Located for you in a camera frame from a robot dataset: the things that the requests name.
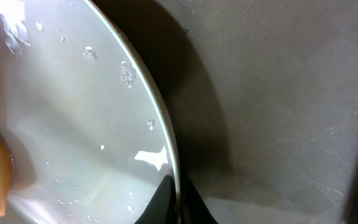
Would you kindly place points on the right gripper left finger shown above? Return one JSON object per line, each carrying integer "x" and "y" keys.
{"x": 160, "y": 205}

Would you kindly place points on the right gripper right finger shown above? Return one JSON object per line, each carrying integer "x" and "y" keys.
{"x": 193, "y": 208}

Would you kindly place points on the light blue plate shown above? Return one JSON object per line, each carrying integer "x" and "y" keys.
{"x": 90, "y": 137}

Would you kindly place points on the large dark serving tray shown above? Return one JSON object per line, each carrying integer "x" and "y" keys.
{"x": 263, "y": 98}

